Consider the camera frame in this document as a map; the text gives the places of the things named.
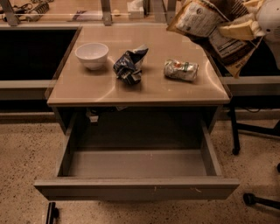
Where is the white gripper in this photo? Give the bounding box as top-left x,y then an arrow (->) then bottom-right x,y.
218,0 -> 280,41

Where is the brown chip bag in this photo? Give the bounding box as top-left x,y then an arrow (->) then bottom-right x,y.
167,0 -> 263,78

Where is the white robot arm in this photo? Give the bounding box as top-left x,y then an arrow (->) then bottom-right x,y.
218,0 -> 280,69

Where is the crumpled blue chip bag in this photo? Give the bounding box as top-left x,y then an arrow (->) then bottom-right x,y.
113,45 -> 149,85

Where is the beige top cabinet counter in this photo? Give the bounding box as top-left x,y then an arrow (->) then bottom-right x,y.
44,24 -> 234,135

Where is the grey open drawer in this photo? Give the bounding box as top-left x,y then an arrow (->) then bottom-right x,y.
34,111 -> 239,201

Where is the white tissue box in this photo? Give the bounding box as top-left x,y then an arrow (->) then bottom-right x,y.
127,0 -> 144,19

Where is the black table leg with caster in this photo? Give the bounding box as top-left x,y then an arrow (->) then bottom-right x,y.
229,104 -> 240,156

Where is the white ceramic bowl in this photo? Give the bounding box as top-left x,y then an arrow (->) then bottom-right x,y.
75,43 -> 109,70

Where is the black chair caster leg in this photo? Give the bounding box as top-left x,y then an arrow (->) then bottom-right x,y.
242,193 -> 280,210

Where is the black object at floor edge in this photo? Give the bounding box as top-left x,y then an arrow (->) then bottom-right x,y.
45,202 -> 60,224

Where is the grey metal post right centre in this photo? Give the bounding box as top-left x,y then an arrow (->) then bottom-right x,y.
166,0 -> 177,25

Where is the grey metal post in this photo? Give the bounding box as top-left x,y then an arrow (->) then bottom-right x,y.
166,0 -> 177,25
0,0 -> 20,26
101,0 -> 112,26

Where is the black coiled cable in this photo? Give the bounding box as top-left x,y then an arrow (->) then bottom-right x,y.
25,2 -> 51,23

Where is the grey metal post left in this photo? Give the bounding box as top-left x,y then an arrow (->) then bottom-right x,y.
0,0 -> 20,26

